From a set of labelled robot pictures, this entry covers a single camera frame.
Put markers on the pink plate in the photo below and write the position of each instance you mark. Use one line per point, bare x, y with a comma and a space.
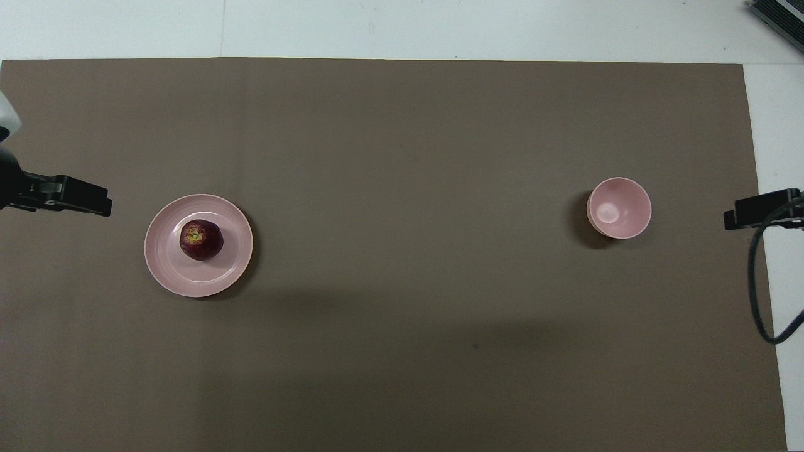
169, 263

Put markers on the dark red apple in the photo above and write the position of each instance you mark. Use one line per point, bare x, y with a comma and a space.
202, 242

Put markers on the brown table mat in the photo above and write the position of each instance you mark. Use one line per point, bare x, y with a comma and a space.
402, 157

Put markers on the pink bowl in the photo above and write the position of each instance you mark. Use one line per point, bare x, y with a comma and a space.
622, 210

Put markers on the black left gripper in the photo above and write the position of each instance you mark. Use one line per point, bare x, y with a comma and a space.
11, 185

